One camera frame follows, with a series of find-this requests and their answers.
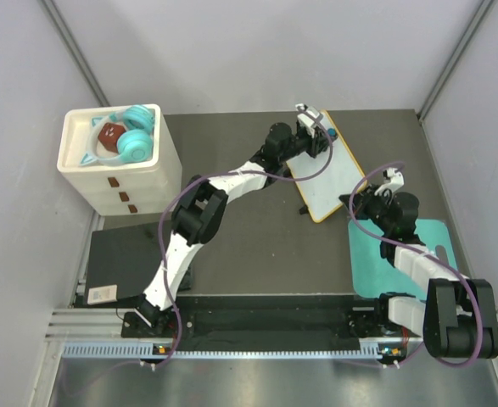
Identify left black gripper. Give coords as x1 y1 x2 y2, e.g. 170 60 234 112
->
277 126 332 164

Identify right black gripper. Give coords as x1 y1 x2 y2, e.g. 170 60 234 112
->
340 185 394 234

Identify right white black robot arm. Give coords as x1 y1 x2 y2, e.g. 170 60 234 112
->
339 185 498 366

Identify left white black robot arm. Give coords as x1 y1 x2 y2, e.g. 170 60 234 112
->
136 122 338 337

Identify teal cutting board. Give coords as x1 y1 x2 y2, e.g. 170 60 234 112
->
348 219 457 300

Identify teal cat ear headphones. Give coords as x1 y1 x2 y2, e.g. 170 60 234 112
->
79 105 155 166

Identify white drawer unit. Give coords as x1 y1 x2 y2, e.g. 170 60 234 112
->
57 104 182 216

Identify dark red cube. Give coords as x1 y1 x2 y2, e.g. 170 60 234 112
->
98 122 126 153

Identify black box with label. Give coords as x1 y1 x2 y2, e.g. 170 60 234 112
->
83 222 193 307

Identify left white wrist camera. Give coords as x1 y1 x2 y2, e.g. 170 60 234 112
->
295 103 322 138

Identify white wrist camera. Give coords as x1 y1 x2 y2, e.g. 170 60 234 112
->
379 167 404 194
295 103 322 138

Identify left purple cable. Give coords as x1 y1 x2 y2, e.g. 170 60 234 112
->
61 110 334 398

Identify purple cable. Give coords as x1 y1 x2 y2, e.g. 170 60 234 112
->
348 160 485 369
61 110 334 398

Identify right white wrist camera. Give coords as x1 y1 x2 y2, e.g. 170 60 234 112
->
379 167 404 194

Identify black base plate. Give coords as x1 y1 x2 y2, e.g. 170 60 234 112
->
121 294 406 351

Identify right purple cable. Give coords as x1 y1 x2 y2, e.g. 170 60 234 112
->
348 160 485 369

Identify aluminium frame rail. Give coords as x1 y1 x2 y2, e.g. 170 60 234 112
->
45 309 131 341

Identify grey slotted cable duct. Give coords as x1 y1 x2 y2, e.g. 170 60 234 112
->
62 342 403 360

